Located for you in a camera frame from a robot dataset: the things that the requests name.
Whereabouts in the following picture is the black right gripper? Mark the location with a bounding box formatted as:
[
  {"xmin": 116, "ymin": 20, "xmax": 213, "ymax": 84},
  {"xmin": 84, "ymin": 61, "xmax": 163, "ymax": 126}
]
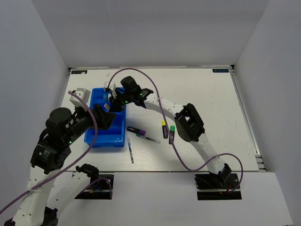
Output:
[{"xmin": 110, "ymin": 89, "xmax": 134, "ymax": 113}]

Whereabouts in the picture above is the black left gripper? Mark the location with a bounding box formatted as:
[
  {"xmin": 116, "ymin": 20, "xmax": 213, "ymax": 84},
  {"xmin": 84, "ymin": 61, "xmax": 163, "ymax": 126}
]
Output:
[{"xmin": 65, "ymin": 101, "xmax": 118, "ymax": 144}]

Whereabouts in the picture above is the purple cap black marker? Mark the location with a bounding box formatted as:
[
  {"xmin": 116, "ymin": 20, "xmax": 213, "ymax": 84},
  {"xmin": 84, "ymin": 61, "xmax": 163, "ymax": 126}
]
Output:
[{"xmin": 127, "ymin": 126, "xmax": 146, "ymax": 136}]

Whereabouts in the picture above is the green cap highlighter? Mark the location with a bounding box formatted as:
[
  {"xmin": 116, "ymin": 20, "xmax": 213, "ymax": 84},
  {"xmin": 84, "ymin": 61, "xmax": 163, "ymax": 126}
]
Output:
[{"xmin": 169, "ymin": 125, "xmax": 175, "ymax": 144}]

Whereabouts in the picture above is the grey eraser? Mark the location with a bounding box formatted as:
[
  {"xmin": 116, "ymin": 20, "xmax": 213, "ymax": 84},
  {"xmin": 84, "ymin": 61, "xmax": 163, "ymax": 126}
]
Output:
[{"xmin": 104, "ymin": 104, "xmax": 110, "ymax": 111}]

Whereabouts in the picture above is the blue gel jar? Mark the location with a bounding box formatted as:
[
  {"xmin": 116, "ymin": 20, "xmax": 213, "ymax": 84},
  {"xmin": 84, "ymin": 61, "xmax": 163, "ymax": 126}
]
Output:
[{"xmin": 103, "ymin": 94, "xmax": 109, "ymax": 102}]

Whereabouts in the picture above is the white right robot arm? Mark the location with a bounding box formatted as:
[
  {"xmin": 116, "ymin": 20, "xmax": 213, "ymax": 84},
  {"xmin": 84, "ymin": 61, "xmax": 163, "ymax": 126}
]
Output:
[{"xmin": 109, "ymin": 76, "xmax": 231, "ymax": 188}]

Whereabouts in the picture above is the blue compartment tray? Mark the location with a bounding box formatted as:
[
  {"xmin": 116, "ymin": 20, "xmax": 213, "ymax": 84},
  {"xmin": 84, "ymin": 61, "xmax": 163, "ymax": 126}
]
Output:
[{"xmin": 90, "ymin": 88, "xmax": 126, "ymax": 147}]

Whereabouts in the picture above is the blue white pen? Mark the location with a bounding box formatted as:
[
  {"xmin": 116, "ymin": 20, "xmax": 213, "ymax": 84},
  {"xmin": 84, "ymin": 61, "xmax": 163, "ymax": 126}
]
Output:
[{"xmin": 127, "ymin": 138, "xmax": 134, "ymax": 164}]

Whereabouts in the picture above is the yellow cap highlighter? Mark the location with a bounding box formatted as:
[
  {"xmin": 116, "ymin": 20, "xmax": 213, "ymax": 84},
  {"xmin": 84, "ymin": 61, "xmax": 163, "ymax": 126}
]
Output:
[{"xmin": 161, "ymin": 121, "xmax": 168, "ymax": 139}]

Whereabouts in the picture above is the left corner label sticker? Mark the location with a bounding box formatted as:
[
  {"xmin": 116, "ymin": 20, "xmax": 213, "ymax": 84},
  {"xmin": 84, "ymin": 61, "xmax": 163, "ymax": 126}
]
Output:
[{"xmin": 71, "ymin": 70, "xmax": 87, "ymax": 74}]

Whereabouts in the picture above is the corner label sticker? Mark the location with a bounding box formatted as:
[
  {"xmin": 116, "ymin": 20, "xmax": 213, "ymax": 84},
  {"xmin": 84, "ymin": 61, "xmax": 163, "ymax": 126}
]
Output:
[
  {"xmin": 71, "ymin": 70, "xmax": 87, "ymax": 74},
  {"xmin": 212, "ymin": 68, "xmax": 229, "ymax": 73}
]

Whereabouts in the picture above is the right corner label sticker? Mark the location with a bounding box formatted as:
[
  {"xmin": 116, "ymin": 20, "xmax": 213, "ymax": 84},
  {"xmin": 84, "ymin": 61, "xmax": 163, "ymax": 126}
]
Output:
[{"xmin": 212, "ymin": 68, "xmax": 229, "ymax": 73}]

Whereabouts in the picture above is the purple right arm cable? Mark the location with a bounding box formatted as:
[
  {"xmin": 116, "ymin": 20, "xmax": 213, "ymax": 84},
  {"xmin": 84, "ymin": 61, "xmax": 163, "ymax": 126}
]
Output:
[{"xmin": 104, "ymin": 67, "xmax": 244, "ymax": 195}]

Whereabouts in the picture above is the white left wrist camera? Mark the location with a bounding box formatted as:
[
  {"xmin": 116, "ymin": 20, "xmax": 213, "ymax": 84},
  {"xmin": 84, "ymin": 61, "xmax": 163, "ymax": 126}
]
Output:
[{"xmin": 69, "ymin": 88, "xmax": 91, "ymax": 109}]

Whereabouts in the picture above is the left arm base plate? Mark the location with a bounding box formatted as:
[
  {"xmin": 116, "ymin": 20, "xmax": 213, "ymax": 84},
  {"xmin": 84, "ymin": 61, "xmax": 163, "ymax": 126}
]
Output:
[{"xmin": 75, "ymin": 174, "xmax": 114, "ymax": 200}]

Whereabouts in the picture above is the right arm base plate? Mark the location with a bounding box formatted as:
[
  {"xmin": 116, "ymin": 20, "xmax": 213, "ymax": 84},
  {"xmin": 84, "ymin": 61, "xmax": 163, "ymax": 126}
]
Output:
[{"xmin": 195, "ymin": 173, "xmax": 242, "ymax": 201}]

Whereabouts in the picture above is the aluminium table edge rail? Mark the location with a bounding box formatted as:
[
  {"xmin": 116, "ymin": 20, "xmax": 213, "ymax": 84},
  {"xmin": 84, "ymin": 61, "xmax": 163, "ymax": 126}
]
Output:
[{"xmin": 230, "ymin": 65, "xmax": 267, "ymax": 172}]

